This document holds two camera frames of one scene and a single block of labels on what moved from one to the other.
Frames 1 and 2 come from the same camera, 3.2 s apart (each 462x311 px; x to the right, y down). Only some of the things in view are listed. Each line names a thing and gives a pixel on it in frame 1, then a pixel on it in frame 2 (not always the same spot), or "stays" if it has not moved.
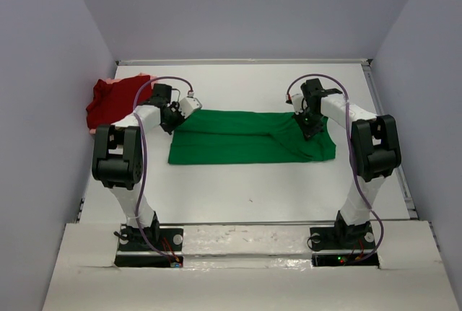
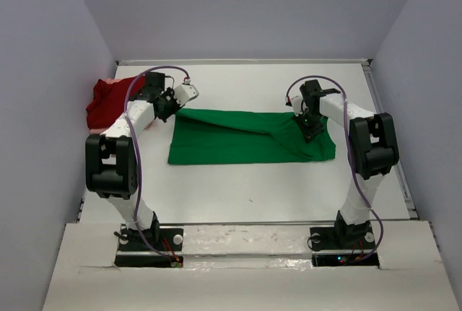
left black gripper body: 175,118 to 170,105
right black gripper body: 310,122 stays
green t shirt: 217,137 stays
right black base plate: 355,237 stays
